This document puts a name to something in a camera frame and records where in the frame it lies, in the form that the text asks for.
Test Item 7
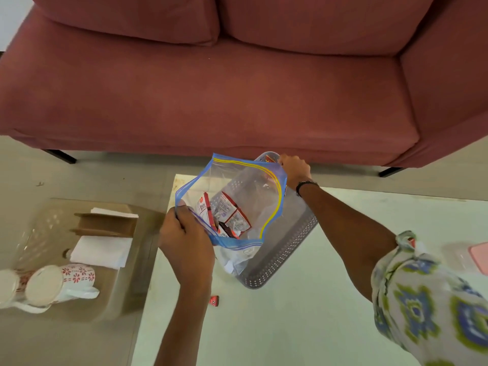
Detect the clear blue-sealed zip bag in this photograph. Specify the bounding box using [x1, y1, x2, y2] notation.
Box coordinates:
[175, 152, 288, 277]

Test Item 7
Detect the person's left forearm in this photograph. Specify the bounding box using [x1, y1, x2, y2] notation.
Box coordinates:
[154, 278, 212, 366]

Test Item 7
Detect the black beaded bracelet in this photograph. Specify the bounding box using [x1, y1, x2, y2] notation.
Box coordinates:
[295, 180, 320, 198]

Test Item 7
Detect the beige plastic stool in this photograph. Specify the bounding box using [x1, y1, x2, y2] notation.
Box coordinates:
[0, 198, 165, 324]

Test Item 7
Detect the grey plastic tray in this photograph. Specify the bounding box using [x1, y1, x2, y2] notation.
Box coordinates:
[213, 151, 319, 290]

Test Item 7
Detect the maroon nuts snack packet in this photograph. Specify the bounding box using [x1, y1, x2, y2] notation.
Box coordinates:
[210, 191, 252, 237]

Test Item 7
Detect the white floral mug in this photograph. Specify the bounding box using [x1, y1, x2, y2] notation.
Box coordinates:
[0, 268, 50, 314]
[24, 263, 101, 306]

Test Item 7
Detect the person's left hand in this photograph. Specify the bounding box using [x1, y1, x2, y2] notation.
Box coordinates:
[158, 200, 216, 290]

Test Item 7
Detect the person's right forearm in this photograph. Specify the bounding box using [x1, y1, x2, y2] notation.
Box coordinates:
[299, 185, 399, 301]

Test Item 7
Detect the dark peanuts snack packet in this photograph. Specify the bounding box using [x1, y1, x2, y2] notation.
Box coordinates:
[217, 222, 240, 239]

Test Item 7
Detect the red sofa back cushion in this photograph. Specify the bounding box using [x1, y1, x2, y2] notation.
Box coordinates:
[217, 0, 437, 57]
[29, 0, 221, 47]

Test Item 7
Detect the clear container with pink lid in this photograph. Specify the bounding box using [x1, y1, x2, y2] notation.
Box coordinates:
[442, 241, 488, 277]

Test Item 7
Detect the person's right hand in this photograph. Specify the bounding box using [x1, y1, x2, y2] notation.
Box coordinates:
[278, 154, 313, 192]

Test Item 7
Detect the red fabric sofa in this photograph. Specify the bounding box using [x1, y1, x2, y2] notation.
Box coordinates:
[0, 0, 488, 169]

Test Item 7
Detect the wooden napkin holder with napkins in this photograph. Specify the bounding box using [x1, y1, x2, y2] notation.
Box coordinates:
[70, 212, 139, 239]

